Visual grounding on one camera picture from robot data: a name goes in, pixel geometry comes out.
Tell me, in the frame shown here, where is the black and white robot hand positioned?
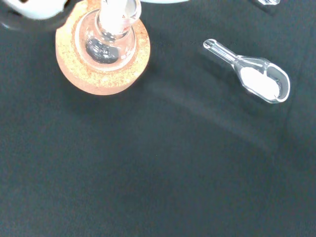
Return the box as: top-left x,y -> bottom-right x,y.
0,0 -> 68,32

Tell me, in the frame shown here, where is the glass round-bottom flask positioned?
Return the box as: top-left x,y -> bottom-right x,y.
83,0 -> 143,70

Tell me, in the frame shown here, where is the glass weighing funnel with powder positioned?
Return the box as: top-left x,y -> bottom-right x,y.
202,39 -> 291,104

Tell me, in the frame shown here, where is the clear acrylic funnel stand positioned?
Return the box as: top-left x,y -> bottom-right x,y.
256,0 -> 281,6

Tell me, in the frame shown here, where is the black cloth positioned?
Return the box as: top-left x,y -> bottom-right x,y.
0,0 -> 316,237

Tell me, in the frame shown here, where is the cork ring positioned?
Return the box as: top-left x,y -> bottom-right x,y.
55,1 -> 151,96

